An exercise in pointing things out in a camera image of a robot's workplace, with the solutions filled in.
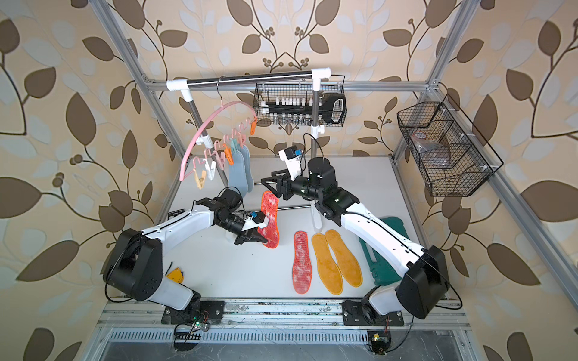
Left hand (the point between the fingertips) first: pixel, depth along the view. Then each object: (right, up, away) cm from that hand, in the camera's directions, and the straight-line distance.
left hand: (265, 238), depth 80 cm
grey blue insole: (-11, +24, +4) cm, 27 cm away
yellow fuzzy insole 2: (+24, -14, +2) cm, 28 cm away
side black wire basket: (+63, +29, -7) cm, 69 cm away
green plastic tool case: (+43, -13, -1) cm, 44 cm away
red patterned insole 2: (+3, +13, -8) cm, 15 cm away
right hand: (+2, +22, -11) cm, 24 cm away
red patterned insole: (+13, -14, +2) cm, 19 cm away
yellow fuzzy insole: (+31, -11, +4) cm, 33 cm away
